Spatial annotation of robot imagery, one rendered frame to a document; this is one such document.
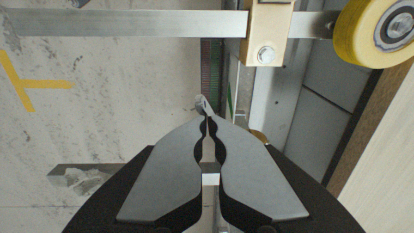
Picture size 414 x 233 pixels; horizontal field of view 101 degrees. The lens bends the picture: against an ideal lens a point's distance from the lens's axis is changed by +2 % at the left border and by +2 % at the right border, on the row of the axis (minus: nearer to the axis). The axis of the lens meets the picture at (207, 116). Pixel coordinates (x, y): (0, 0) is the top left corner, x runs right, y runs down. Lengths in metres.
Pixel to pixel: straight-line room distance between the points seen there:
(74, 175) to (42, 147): 1.48
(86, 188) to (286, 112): 0.52
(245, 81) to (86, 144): 1.41
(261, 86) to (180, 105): 0.78
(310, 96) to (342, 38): 0.30
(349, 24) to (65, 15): 0.31
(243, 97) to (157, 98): 0.86
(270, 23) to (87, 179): 0.37
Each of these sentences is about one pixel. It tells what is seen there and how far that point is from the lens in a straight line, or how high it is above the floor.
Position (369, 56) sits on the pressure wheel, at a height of 0.91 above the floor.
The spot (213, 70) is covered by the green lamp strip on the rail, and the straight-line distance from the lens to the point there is 0.39.
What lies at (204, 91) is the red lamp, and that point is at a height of 0.70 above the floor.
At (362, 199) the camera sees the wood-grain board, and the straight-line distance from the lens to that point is 0.41.
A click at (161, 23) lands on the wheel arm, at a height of 0.84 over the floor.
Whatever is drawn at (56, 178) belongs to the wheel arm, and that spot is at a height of 0.86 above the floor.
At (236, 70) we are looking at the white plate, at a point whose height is 0.79.
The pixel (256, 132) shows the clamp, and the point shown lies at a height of 0.84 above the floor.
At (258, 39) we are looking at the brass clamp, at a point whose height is 0.85.
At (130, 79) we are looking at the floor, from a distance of 1.22.
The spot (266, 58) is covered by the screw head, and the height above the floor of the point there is 0.86.
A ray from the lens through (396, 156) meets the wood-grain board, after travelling 0.37.
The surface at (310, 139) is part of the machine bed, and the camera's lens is 0.53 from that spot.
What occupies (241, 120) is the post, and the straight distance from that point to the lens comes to 0.40.
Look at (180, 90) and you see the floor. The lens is 1.16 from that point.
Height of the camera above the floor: 1.08
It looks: 62 degrees down
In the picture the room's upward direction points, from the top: 177 degrees clockwise
